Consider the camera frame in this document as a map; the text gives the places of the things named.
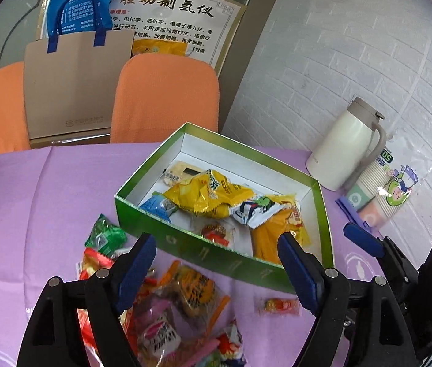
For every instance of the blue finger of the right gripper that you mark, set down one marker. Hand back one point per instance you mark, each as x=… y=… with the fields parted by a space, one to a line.
x=363 y=239

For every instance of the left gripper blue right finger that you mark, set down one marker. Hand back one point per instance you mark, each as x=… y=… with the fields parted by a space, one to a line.
x=319 y=290

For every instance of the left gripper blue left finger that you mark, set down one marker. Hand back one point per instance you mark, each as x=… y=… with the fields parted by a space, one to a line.
x=115 y=289

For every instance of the small red clear snack packet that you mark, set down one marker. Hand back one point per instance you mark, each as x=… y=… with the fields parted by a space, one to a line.
x=277 y=306

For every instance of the pink label pasta snack bag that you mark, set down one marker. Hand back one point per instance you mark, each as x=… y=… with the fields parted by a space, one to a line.
x=157 y=340

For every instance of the orange bread snack bag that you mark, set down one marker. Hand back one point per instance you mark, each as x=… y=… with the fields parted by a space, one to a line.
x=288 y=219

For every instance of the orange label clear snack bag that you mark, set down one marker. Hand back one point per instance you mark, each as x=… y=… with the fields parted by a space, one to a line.
x=196 y=296

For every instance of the white cartoon snack bag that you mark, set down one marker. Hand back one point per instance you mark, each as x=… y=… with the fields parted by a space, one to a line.
x=256 y=211

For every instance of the yellow snack bag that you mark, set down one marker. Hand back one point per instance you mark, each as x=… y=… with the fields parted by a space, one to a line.
x=209 y=194

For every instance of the red chip bag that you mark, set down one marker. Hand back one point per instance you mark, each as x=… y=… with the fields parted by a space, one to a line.
x=92 y=261

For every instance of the brown pickled snack packet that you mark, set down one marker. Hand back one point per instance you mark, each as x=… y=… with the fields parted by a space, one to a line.
x=219 y=233

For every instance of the clear cracker pack black label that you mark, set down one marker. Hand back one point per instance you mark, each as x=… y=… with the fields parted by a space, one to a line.
x=178 y=172

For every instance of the small green candy wrapper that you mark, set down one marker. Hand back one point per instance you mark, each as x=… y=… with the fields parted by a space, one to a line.
x=105 y=237

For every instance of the paper cups pack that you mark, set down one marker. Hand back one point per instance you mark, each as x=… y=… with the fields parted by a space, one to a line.
x=386 y=183

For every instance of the white thermos jug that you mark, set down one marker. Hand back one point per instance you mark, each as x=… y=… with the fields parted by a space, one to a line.
x=352 y=143

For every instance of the small red white candy packet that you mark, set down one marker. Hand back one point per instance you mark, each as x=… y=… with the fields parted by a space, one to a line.
x=230 y=350

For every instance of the left orange chair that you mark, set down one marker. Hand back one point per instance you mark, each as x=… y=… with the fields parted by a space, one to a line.
x=13 y=124

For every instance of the orange chair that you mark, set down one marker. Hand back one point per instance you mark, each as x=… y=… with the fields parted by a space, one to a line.
x=13 y=124
x=157 y=93

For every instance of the right orange chair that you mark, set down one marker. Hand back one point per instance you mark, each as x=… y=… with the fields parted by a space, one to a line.
x=157 y=93

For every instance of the framed Chinese text poster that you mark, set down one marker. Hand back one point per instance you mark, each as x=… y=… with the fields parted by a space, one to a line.
x=206 y=27

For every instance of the brown paper bag blue handles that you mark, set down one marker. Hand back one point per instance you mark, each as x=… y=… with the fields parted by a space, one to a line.
x=70 y=80

